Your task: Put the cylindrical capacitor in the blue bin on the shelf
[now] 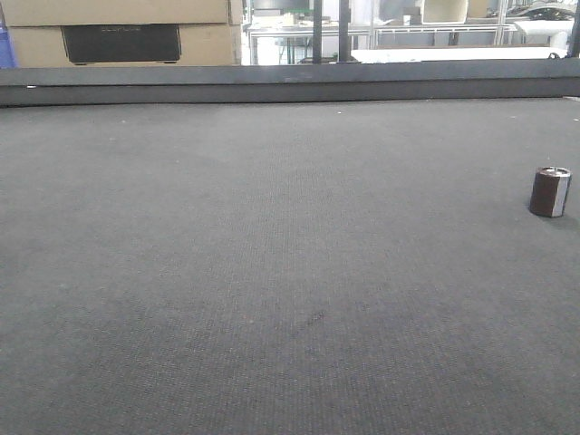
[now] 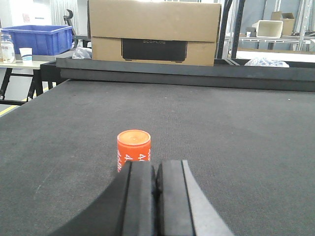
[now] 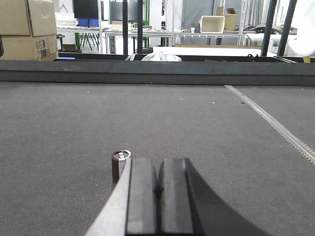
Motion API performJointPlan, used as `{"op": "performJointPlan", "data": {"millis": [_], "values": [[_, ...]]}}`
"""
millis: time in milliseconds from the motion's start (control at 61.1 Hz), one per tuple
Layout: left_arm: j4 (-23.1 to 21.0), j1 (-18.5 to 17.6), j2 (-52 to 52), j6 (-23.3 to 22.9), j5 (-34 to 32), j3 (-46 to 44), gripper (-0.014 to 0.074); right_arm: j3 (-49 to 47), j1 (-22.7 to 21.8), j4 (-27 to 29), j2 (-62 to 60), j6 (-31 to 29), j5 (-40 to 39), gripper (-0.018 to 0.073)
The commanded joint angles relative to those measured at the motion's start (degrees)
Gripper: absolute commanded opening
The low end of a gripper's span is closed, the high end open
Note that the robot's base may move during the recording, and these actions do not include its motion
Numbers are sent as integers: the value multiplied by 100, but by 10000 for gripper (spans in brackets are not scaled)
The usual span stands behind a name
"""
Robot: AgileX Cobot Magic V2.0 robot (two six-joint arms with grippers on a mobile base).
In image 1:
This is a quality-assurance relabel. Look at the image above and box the brown cylindrical capacitor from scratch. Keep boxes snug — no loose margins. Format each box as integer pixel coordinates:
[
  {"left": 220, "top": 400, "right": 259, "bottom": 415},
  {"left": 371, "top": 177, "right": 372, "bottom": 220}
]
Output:
[{"left": 529, "top": 166, "right": 572, "bottom": 218}]

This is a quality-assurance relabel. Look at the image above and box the white background table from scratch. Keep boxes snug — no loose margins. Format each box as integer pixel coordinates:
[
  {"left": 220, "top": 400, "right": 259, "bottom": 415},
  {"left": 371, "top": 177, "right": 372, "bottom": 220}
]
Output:
[{"left": 352, "top": 46, "right": 567, "bottom": 63}]

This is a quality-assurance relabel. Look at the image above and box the cardboard box with black label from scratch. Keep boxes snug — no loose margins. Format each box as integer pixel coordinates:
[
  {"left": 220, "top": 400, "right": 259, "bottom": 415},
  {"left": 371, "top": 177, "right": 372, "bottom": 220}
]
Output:
[{"left": 8, "top": 24, "right": 242, "bottom": 68}]

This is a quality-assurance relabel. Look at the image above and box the upper cardboard box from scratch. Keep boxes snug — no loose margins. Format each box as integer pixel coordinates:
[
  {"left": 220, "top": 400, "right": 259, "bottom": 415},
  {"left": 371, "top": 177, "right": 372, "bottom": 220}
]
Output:
[{"left": 1, "top": 0, "right": 243, "bottom": 27}]

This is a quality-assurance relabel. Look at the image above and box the black vertical post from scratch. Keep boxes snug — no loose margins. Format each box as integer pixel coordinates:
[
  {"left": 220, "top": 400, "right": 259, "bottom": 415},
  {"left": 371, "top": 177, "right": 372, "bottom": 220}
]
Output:
[{"left": 312, "top": 0, "right": 323, "bottom": 64}]

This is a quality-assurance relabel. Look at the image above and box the grey table edge rail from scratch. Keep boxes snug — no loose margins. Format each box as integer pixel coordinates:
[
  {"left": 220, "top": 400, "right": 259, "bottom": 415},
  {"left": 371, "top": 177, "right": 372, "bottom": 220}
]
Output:
[{"left": 1, "top": 58, "right": 579, "bottom": 107}]

